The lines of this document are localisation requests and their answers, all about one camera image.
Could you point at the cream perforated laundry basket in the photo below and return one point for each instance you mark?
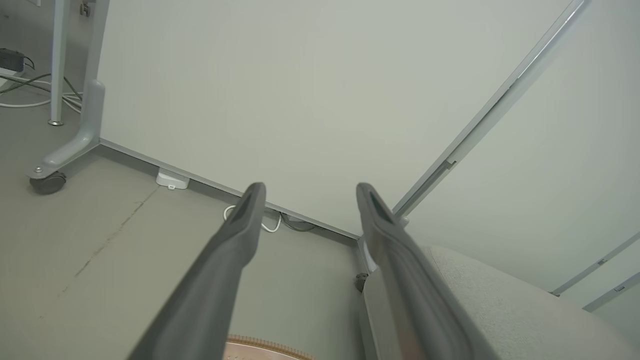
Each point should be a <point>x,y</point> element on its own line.
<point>260,351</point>

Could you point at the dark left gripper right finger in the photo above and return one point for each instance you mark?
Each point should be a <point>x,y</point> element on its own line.
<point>405,280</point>

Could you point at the grey partition foot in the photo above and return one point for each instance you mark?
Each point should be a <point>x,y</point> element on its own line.
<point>92,115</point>
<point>366,255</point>

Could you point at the black power brick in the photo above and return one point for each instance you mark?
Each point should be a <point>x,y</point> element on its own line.
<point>10,59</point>

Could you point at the white power adapter box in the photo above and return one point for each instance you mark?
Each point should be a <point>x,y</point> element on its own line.
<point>172,179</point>

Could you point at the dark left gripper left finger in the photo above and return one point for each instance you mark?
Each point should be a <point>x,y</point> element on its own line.
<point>210,290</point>

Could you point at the grey fabric sofa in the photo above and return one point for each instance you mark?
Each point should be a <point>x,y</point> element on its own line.
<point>525,320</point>

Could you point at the white partition panel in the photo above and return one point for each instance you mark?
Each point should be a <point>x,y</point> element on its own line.
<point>575,175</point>
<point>300,100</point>

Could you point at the small metal bracket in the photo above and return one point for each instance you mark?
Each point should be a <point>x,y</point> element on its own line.
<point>85,9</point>

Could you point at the grey metal table leg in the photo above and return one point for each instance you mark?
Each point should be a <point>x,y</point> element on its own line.
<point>59,60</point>

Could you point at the black caster wheel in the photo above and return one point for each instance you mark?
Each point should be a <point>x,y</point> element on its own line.
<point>361,282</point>
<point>47,183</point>

